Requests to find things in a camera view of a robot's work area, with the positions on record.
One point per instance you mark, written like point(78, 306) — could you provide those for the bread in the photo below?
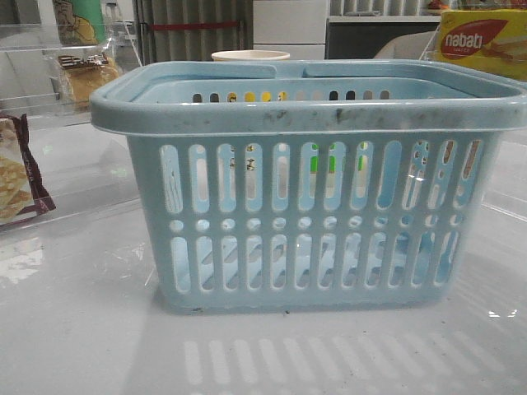
point(83, 70)

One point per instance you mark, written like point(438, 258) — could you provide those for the light blue plastic basket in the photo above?
point(309, 184)

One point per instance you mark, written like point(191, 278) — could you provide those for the cream paper cup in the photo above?
point(250, 55)

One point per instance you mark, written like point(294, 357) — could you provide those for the white cabinet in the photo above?
point(295, 27)

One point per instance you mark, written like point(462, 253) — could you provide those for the brown cracker packet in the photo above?
point(23, 195)

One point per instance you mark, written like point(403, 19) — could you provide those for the clear acrylic shelf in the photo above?
point(29, 81)

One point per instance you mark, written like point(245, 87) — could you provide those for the green cartoon snack bag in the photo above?
point(79, 22)

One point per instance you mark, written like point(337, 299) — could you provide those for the yellow nabati wafer box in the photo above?
point(492, 41)

